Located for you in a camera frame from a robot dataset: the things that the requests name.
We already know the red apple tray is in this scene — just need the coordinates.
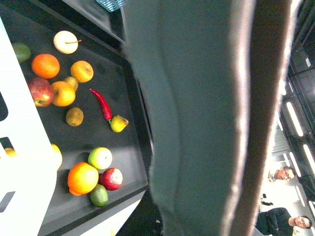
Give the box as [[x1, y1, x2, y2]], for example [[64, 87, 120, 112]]
[[27, 77, 54, 107], [98, 168, 123, 191]]

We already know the person with glasses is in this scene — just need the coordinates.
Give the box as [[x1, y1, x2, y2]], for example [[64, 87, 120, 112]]
[[267, 166, 296, 182]]

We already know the green apple lower tray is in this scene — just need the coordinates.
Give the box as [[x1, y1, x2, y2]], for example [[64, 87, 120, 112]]
[[88, 147, 113, 170]]

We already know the yellow orange apple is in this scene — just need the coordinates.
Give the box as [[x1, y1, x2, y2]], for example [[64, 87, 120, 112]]
[[51, 81, 76, 107]]

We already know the light blue plastic basket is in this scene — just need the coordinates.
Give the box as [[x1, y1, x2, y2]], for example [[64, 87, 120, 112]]
[[96, 0, 126, 12]]

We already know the red apple left tray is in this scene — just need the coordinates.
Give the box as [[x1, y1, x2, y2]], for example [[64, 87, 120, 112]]
[[27, 77, 54, 107]]

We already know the red chili pepper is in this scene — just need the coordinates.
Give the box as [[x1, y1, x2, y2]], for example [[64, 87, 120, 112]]
[[89, 88, 112, 121]]

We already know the brown kiwi fruit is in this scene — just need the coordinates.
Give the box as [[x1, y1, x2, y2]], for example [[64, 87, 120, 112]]
[[65, 107, 84, 127]]

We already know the orange upper left tray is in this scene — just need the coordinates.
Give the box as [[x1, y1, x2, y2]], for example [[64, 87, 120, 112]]
[[31, 54, 60, 79]]

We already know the person in black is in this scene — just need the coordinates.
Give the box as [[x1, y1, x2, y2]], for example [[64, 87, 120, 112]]
[[255, 207, 313, 236]]

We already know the small yellow green pear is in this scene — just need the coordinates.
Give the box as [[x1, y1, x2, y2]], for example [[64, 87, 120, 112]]
[[110, 115, 129, 133]]

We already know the red apple lower tray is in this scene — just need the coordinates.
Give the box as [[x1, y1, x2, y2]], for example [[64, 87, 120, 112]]
[[98, 168, 123, 191]]

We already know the green avocado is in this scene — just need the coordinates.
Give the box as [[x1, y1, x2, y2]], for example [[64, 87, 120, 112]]
[[90, 184, 108, 207]]

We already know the large orange lower tray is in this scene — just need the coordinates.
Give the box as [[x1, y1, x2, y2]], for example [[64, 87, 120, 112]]
[[67, 162, 99, 196]]

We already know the golden round pear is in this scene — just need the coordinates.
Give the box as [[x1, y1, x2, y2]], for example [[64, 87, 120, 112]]
[[70, 60, 94, 83]]

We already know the pale yellow pear with stem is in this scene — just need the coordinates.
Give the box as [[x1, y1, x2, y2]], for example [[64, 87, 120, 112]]
[[53, 30, 82, 54]]

